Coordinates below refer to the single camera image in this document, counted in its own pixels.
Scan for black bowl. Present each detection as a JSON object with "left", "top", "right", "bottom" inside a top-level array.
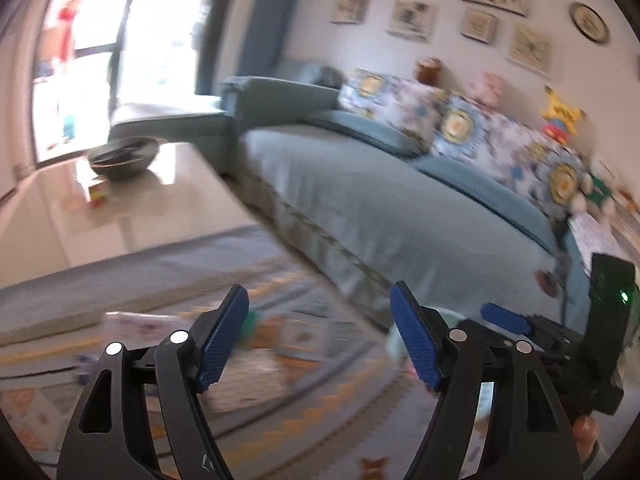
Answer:
[{"left": 87, "top": 136, "right": 161, "bottom": 182}]

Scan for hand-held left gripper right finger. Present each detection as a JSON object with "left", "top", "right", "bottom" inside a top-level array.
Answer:
[{"left": 391, "top": 281, "right": 585, "bottom": 480}]

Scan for brown bear plush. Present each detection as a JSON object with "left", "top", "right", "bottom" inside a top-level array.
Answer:
[{"left": 415, "top": 57, "right": 444, "bottom": 86}]

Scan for teal sofa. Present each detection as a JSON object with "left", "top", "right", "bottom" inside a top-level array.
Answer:
[{"left": 107, "top": 60, "right": 601, "bottom": 341}]

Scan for brown wooden disc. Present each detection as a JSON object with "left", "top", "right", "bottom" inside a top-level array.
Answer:
[{"left": 535, "top": 270, "right": 561, "bottom": 297}]

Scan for white floral cloth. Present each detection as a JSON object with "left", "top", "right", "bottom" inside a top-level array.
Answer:
[{"left": 567, "top": 212, "right": 623, "bottom": 263}]

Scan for butterfly canvas picture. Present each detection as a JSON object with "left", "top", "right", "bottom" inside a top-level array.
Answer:
[{"left": 507, "top": 24, "right": 555, "bottom": 78}]

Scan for white bear plush green shirt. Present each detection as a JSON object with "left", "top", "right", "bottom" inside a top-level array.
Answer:
[{"left": 570, "top": 172, "right": 618, "bottom": 216}]

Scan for patchwork canvas picture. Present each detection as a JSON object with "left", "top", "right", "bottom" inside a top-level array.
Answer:
[{"left": 387, "top": 0, "right": 436, "bottom": 41}]

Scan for tall framed picture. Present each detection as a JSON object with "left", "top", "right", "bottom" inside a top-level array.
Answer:
[{"left": 332, "top": 0, "right": 375, "bottom": 25}]

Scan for teal black cup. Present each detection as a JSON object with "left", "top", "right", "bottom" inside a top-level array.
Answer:
[{"left": 240, "top": 310, "right": 264, "bottom": 337}]

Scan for round framed picture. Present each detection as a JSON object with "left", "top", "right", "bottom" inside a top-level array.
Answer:
[{"left": 570, "top": 2, "right": 610, "bottom": 43}]

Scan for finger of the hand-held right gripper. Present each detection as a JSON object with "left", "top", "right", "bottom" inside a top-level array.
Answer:
[{"left": 481, "top": 303, "right": 587, "bottom": 362}]

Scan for grey-blue sofa cover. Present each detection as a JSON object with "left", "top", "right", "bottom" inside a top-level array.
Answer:
[{"left": 240, "top": 127, "right": 566, "bottom": 321}]

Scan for grey patterned table mat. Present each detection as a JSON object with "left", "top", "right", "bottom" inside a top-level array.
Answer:
[{"left": 0, "top": 225, "right": 501, "bottom": 480}]

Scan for large teal pillow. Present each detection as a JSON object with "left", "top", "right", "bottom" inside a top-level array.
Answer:
[{"left": 412, "top": 152, "right": 556, "bottom": 251}]

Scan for beige striped blanket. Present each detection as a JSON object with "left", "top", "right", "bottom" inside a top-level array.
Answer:
[{"left": 612, "top": 195, "right": 640, "bottom": 241}]

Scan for yellow plush toy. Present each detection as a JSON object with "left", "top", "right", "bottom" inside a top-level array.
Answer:
[{"left": 539, "top": 85, "right": 586, "bottom": 138}]

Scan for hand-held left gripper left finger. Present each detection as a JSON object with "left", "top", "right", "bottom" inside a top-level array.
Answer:
[{"left": 56, "top": 284, "right": 249, "bottom": 480}]

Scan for large floral cushion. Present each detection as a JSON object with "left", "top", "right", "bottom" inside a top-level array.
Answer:
[{"left": 430, "top": 92, "right": 586, "bottom": 221}]

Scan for blue-grey curtain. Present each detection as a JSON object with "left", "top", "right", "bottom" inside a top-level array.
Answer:
[{"left": 192, "top": 0, "right": 301, "bottom": 96}]

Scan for dark framed glass door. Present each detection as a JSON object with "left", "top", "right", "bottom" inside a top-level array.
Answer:
[{"left": 30, "top": 0, "right": 211, "bottom": 161}]

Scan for pink plush toy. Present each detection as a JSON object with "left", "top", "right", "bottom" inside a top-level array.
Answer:
[{"left": 467, "top": 72, "right": 503, "bottom": 106}]

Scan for red hanging cloth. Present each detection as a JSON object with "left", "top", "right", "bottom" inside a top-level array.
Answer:
[{"left": 57, "top": 5, "right": 76, "bottom": 61}]

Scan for person's right hand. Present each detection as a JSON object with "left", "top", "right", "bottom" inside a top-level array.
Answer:
[{"left": 572, "top": 415, "right": 599, "bottom": 461}]

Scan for small floral cushion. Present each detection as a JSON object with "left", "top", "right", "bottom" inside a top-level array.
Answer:
[{"left": 337, "top": 67, "right": 451, "bottom": 131}]

